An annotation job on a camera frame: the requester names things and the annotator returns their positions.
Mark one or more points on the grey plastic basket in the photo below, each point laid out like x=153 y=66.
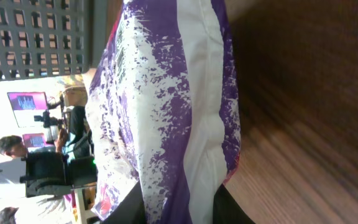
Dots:
x=50 y=38

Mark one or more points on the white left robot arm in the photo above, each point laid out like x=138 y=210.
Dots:
x=51 y=170

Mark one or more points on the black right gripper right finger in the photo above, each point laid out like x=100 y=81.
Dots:
x=226 y=210

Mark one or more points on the person with dark hair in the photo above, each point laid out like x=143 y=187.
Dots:
x=13 y=146

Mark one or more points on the pink computer monitor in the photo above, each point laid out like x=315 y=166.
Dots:
x=26 y=106

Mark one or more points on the red purple tissue pack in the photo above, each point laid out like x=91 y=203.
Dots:
x=163 y=109

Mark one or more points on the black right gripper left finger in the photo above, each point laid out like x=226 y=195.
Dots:
x=130 y=211

